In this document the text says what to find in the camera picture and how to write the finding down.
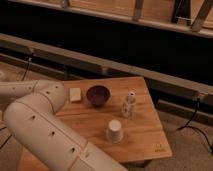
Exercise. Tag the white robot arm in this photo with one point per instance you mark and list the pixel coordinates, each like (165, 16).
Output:
(31, 118)

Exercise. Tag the dark purple bowl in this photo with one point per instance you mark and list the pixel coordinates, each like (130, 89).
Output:
(98, 95)

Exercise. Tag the white patterned bottle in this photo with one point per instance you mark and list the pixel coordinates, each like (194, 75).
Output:
(128, 105)

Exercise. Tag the beige sponge block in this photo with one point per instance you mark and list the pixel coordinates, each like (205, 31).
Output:
(75, 94)

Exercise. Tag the white paper cup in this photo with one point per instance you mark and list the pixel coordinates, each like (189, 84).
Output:
(114, 131)

